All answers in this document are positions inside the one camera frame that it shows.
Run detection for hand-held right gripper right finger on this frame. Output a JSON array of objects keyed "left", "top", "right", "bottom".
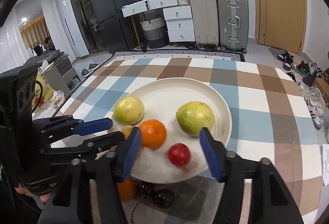
[{"left": 199, "top": 127, "right": 305, "bottom": 224}]

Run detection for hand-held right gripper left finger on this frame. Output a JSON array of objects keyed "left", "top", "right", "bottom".
[{"left": 37, "top": 127, "right": 142, "bottom": 224}]

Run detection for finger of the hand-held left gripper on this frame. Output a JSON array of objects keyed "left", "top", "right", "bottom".
[
  {"left": 32, "top": 115, "right": 114, "bottom": 142},
  {"left": 38, "top": 130, "right": 126, "bottom": 163}
]

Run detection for brown longan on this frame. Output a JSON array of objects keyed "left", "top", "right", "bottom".
[{"left": 122, "top": 125, "right": 134, "bottom": 140}]

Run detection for orange mandarin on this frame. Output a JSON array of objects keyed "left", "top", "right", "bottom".
[
  {"left": 117, "top": 177, "right": 136, "bottom": 202},
  {"left": 139, "top": 119, "right": 167, "bottom": 149}
]

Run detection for red tomato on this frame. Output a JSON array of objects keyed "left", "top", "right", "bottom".
[{"left": 168, "top": 144, "right": 191, "bottom": 167}]

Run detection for yellow-green round fruit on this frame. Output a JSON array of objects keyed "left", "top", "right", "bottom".
[
  {"left": 114, "top": 96, "right": 145, "bottom": 125},
  {"left": 176, "top": 101, "right": 215, "bottom": 136}
]

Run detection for white round plate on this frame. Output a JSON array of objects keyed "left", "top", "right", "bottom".
[{"left": 110, "top": 77, "right": 232, "bottom": 184}]

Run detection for person's left hand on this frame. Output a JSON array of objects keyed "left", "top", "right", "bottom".
[{"left": 14, "top": 185, "right": 51, "bottom": 203}]

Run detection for yellow printed bag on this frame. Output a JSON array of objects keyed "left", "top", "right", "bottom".
[{"left": 32, "top": 74, "right": 56, "bottom": 111}]

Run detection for clear snack bag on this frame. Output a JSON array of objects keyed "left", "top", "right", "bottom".
[{"left": 51, "top": 91, "right": 66, "bottom": 109}]

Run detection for grey storage crate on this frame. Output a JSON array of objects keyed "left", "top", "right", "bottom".
[{"left": 41, "top": 56, "right": 78, "bottom": 96}]

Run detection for checkered tablecloth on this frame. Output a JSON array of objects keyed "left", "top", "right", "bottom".
[{"left": 51, "top": 57, "right": 324, "bottom": 224}]

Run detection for woven laundry basket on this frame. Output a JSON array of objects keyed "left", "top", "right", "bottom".
[{"left": 140, "top": 15, "right": 169, "bottom": 48}]

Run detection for scattered shoes on floor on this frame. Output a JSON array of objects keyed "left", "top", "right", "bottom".
[{"left": 270, "top": 51, "right": 329, "bottom": 129}]

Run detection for dark grey refrigerator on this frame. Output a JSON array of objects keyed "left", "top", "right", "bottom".
[{"left": 88, "top": 0, "right": 139, "bottom": 52}]

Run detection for glass door cabinet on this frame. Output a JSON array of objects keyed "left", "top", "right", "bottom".
[{"left": 55, "top": 0, "right": 107, "bottom": 57}]

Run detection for white drawer cabinet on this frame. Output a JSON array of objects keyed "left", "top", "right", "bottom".
[{"left": 163, "top": 5, "right": 196, "bottom": 43}]

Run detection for low cardboard box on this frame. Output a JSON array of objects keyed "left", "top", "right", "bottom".
[{"left": 315, "top": 78, "right": 329, "bottom": 96}]

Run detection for white desk with drawers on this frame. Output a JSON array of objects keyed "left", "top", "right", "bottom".
[{"left": 121, "top": 0, "right": 191, "bottom": 18}]

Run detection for silver suitcase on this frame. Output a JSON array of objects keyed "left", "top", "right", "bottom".
[{"left": 217, "top": 0, "right": 250, "bottom": 51}]

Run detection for beige suitcase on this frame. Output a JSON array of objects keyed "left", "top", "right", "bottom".
[{"left": 189, "top": 0, "right": 221, "bottom": 48}]

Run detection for wooden door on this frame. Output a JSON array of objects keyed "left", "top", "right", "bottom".
[{"left": 249, "top": 0, "right": 307, "bottom": 54}]

